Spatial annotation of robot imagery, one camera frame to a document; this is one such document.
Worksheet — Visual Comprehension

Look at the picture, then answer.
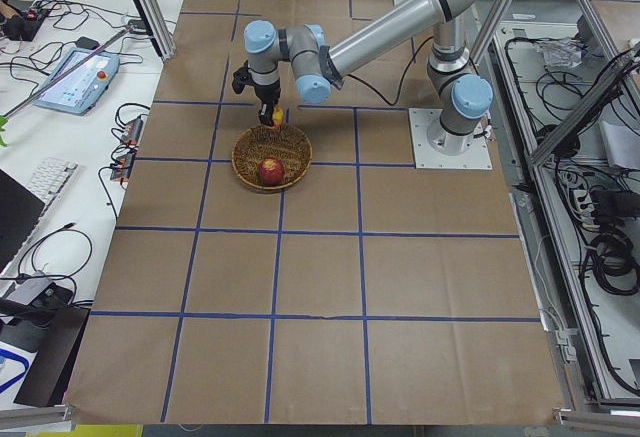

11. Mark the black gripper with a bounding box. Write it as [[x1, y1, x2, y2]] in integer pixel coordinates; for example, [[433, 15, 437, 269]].
[[253, 81, 281, 126]]

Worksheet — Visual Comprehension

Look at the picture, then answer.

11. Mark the red yellow apple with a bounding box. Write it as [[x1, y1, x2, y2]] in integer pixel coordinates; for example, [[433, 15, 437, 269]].
[[272, 107, 285, 129]]

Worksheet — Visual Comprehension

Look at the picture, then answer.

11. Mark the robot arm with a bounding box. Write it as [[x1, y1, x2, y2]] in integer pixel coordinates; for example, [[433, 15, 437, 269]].
[[232, 0, 493, 156]]

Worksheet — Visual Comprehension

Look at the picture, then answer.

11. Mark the round wicker basket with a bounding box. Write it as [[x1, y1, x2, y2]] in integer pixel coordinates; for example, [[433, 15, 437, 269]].
[[231, 124, 312, 192]]

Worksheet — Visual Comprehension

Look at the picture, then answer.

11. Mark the dark red apple in basket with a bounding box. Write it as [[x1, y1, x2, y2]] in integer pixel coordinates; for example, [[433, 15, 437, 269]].
[[258, 157, 285, 187]]

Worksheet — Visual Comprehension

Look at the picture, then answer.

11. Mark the blue teach pendant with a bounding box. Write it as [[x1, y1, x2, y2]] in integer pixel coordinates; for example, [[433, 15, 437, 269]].
[[34, 52, 120, 115]]

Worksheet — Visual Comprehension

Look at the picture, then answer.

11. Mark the white keyboard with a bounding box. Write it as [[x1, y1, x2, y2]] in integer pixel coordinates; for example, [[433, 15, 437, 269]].
[[26, 157, 79, 216]]

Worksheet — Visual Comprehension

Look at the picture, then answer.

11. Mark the black laptop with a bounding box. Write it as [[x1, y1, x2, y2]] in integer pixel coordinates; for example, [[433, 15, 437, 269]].
[[1, 171, 44, 270]]

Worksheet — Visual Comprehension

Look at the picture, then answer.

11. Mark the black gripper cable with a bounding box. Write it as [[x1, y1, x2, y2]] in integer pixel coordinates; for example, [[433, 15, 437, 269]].
[[344, 36, 434, 108]]

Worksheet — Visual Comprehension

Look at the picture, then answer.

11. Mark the aluminium frame post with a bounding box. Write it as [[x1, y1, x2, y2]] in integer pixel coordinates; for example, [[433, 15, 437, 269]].
[[132, 0, 176, 62]]

